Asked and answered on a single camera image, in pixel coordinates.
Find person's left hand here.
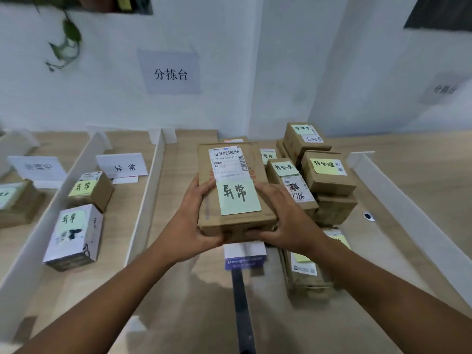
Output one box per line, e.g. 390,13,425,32
158,175,226,263

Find person's right hand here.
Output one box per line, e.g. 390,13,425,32
245,181,329,255

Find cardboard parcel green note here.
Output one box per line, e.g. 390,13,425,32
196,141,278,244

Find person's right forearm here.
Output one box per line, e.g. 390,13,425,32
303,232,472,354

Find person's left forearm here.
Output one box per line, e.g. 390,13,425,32
14,237,195,354

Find cardboard box partly hidden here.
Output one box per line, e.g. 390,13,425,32
259,147,278,173

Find small cardboard box green note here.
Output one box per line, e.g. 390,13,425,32
283,122,332,164

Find long white divider board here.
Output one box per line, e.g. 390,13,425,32
0,130,113,344
125,128,177,267
346,150,472,308

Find cardboard box yellow note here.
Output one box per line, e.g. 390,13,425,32
301,150,357,196

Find white and blue small box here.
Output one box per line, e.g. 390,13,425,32
223,241,267,272

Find plain brown cardboard box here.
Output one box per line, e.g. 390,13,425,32
313,193,358,227

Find white paper table sign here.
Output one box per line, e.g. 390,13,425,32
7,155,68,182
95,152,149,179

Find long cardboard box white label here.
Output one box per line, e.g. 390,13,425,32
278,228,352,300

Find small brown box yellow note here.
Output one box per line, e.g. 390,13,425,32
68,171,115,213

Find black strip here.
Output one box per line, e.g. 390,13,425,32
231,268,257,354

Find white printed box green note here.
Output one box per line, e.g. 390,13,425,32
43,204,104,273

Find wide brown box green note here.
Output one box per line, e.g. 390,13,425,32
0,180,47,229

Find green hanging plant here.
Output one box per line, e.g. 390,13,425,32
34,4,82,73

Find dark window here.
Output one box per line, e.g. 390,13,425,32
403,0,472,32

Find large white wall sign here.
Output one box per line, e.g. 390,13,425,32
137,49,202,95

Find small white wall sign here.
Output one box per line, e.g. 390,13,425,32
418,71,470,106

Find dark wall shelf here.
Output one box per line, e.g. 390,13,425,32
0,0,154,16

